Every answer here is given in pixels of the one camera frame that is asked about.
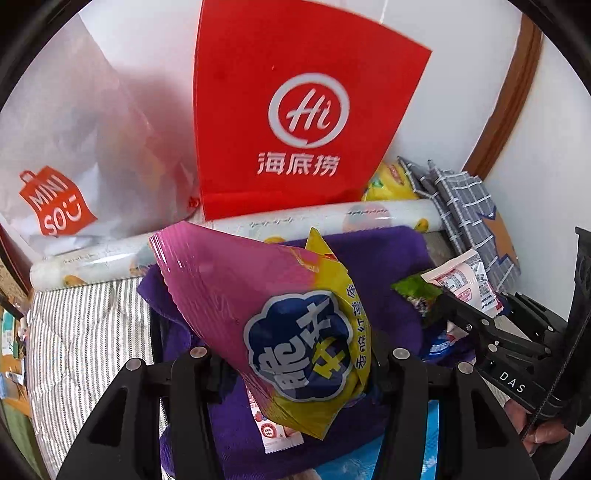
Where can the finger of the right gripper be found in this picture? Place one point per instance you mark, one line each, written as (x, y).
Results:
(491, 342)
(532, 317)

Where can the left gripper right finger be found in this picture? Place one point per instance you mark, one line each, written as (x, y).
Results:
(476, 439)

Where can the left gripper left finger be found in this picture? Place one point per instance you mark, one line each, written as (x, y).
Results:
(120, 438)

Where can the blue snack packet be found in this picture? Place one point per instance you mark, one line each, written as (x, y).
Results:
(442, 345)

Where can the white pink snack packet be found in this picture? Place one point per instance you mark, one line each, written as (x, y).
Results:
(465, 277)

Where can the green snack packet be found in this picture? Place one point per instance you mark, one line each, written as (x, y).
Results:
(421, 294)

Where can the pink toy story candy packet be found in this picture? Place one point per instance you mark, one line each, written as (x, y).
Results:
(275, 437)

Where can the pink yellow chips bag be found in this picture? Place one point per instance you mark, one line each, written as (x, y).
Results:
(290, 320)

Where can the right hand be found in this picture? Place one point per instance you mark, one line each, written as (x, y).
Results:
(551, 432)

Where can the striped quilted mattress cover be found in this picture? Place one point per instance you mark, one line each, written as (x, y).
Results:
(81, 337)

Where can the purple towel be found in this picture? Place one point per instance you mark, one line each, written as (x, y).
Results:
(295, 322)

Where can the blue tissue pack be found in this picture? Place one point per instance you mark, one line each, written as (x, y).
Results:
(361, 463)

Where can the yellow tea bag pack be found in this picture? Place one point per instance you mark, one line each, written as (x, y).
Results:
(390, 182)

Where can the patterned brown book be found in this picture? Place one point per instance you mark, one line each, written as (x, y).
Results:
(15, 284)

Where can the red paper shopping bag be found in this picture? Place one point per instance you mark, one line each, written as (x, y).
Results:
(295, 103)

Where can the white Miniso plastic bag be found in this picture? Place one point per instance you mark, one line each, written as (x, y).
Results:
(80, 162)

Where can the brown wooden door frame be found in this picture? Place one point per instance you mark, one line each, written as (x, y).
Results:
(511, 100)

